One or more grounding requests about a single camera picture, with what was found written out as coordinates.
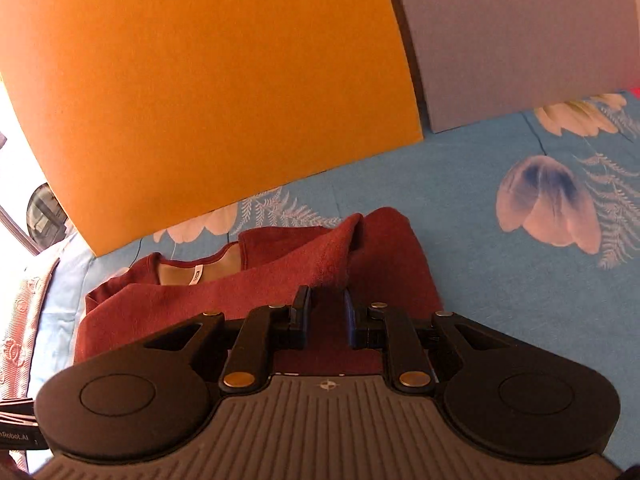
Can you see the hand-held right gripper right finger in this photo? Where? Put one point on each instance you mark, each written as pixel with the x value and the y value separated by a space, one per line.
pixel 350 324

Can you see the grey-blue padded panel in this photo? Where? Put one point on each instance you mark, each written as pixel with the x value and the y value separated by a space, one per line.
pixel 510 35

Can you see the maroon knit sweater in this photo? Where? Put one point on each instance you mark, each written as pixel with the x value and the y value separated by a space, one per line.
pixel 280 265

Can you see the orange padded panel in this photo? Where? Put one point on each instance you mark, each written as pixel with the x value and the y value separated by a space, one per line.
pixel 200 90

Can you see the pink embroidered cloth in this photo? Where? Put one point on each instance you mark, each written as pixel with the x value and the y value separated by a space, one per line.
pixel 22 320

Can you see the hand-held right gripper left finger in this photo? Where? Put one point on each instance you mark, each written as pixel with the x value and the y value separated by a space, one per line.
pixel 302 321

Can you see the blue floral bed sheet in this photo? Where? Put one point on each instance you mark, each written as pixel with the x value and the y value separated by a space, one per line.
pixel 450 195

